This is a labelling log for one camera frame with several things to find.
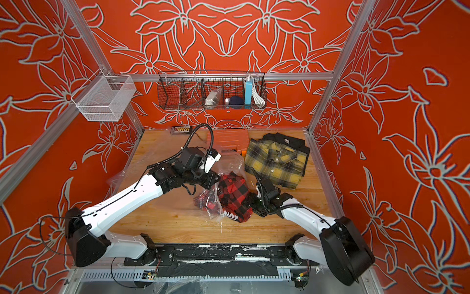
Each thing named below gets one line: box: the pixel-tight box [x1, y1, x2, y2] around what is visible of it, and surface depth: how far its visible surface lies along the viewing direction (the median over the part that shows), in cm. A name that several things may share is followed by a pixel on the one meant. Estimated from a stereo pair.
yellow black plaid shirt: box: [244, 132, 311, 190], surface depth 102 cm
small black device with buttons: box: [170, 126, 192, 135], surface depth 120 cm
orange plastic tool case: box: [206, 128, 250, 157], surface depth 109 cm
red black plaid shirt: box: [194, 171, 253, 223], surface depth 85 cm
